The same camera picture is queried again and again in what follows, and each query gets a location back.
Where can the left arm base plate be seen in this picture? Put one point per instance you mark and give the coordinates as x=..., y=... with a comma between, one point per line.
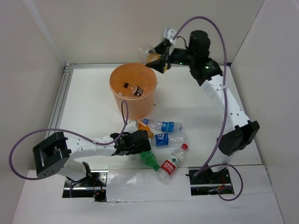
x=94, y=189

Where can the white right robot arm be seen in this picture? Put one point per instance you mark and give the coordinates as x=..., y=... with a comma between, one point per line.
x=238, y=130

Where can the green plastic bottle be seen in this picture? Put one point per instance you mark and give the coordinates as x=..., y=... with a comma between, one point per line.
x=149, y=159

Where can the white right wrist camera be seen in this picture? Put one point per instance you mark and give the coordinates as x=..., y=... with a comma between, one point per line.
x=169, y=35

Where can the blue cap water bottle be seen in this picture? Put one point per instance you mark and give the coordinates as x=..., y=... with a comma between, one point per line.
x=166, y=127

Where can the white cap blue label bottle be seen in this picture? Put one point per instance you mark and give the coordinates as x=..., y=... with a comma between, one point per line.
x=164, y=140

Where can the orange plastic bin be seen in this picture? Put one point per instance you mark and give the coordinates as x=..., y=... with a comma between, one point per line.
x=136, y=74

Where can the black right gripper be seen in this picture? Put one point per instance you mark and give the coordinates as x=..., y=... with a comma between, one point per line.
x=158, y=65

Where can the orange juice bottle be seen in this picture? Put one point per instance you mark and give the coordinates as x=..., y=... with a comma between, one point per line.
x=142, y=126

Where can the yellow cap clear bottle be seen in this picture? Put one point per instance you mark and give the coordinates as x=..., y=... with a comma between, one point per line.
x=147, y=54

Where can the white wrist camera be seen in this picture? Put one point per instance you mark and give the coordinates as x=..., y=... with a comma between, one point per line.
x=104, y=141
x=169, y=35

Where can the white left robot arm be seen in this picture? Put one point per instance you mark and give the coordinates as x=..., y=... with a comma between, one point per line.
x=58, y=154

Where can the aluminium frame rail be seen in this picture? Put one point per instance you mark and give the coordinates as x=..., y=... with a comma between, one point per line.
x=86, y=105

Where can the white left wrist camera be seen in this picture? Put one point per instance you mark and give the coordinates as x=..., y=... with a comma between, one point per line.
x=104, y=141

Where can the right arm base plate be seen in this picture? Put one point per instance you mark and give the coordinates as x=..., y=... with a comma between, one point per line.
x=210, y=183

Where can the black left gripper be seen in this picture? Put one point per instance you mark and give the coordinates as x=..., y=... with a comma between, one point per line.
x=145, y=146

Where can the red label water bottle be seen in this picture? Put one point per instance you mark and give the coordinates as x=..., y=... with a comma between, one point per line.
x=172, y=163

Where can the black label cola bottle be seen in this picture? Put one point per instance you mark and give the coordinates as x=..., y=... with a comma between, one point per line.
x=133, y=90

